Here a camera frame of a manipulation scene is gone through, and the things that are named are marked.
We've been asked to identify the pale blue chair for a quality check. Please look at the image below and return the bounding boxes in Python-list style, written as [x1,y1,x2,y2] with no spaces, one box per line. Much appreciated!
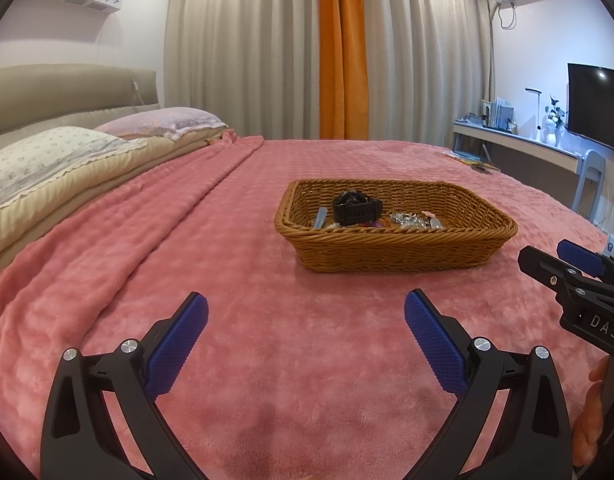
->
[572,149,608,222]

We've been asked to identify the white desk lamp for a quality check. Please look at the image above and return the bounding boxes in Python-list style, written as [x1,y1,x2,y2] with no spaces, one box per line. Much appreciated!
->
[525,87,544,141]

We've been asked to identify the beige padded headboard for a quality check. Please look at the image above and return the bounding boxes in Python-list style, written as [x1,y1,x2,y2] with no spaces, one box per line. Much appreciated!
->
[0,63,162,162]

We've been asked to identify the black television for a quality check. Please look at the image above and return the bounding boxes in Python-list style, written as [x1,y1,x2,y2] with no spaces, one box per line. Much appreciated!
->
[567,62,614,154]

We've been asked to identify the potted plant in vase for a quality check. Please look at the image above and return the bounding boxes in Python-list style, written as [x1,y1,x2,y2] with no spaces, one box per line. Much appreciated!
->
[544,94,569,148]

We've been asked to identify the orange curtain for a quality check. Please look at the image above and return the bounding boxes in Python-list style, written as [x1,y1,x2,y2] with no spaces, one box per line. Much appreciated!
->
[316,0,370,141]

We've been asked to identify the black wrist watch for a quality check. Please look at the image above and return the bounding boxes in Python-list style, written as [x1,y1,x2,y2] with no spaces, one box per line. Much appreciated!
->
[333,190,384,226]

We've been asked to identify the white wall desk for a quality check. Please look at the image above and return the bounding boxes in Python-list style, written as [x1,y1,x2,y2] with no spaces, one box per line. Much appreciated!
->
[452,119,596,211]

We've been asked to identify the person's right hand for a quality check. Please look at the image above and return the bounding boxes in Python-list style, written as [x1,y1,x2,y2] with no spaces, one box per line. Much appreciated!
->
[574,357,610,467]

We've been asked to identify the boxes on desk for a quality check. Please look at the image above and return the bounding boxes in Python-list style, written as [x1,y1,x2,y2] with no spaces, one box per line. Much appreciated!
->
[479,97,518,134]

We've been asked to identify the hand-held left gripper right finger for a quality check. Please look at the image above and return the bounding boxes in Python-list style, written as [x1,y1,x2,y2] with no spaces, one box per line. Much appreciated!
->
[403,289,574,480]

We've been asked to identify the brown wicker basket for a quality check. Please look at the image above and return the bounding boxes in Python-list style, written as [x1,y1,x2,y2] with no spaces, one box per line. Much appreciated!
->
[274,179,518,273]

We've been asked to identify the pink fleece blanket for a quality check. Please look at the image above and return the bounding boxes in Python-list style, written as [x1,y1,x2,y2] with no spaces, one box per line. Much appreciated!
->
[0,130,614,480]

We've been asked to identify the purple pillow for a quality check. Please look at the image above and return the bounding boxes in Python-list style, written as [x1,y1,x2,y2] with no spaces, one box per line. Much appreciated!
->
[93,106,230,141]

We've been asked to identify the beige quilt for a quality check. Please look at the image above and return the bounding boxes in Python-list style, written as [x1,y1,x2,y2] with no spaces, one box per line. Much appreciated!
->
[0,127,238,281]

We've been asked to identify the small packets on bed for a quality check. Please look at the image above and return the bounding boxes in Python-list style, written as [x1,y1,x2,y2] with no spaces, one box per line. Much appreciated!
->
[442,149,502,175]

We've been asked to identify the white floral pillow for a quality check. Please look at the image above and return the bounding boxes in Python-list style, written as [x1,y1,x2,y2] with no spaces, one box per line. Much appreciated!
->
[0,126,148,217]

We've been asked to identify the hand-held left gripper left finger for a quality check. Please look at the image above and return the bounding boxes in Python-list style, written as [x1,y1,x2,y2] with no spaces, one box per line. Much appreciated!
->
[39,291,209,480]

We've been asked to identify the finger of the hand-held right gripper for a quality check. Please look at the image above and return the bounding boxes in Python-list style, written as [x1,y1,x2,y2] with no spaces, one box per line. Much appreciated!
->
[557,240,608,279]
[518,246,585,302]

